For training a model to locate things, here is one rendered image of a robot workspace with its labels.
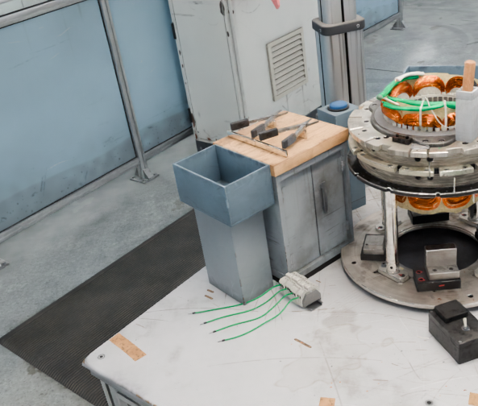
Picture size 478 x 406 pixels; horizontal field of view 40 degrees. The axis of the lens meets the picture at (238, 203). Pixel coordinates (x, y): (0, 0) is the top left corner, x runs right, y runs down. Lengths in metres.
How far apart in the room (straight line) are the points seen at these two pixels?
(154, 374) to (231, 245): 0.28
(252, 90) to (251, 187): 2.37
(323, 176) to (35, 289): 1.97
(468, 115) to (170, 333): 0.68
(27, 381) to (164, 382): 1.42
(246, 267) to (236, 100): 2.31
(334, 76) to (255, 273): 0.59
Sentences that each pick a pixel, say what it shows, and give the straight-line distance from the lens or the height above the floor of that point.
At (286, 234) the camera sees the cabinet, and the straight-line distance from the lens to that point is 1.30.
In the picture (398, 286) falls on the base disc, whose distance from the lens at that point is 1.32.
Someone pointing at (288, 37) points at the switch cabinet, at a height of 0.61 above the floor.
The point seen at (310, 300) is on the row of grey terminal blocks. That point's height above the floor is 0.79.
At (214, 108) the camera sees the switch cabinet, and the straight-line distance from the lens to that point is 3.69.
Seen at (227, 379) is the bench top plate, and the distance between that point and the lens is 1.19.
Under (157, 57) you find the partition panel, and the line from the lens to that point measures 3.76.
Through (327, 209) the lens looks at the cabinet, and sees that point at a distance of 1.36.
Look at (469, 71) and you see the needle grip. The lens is 1.14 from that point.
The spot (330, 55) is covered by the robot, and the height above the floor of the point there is 1.10.
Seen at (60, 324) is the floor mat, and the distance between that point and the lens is 2.78.
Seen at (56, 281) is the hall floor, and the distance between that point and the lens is 3.08.
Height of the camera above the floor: 1.59
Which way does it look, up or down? 28 degrees down
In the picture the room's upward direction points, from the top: 10 degrees counter-clockwise
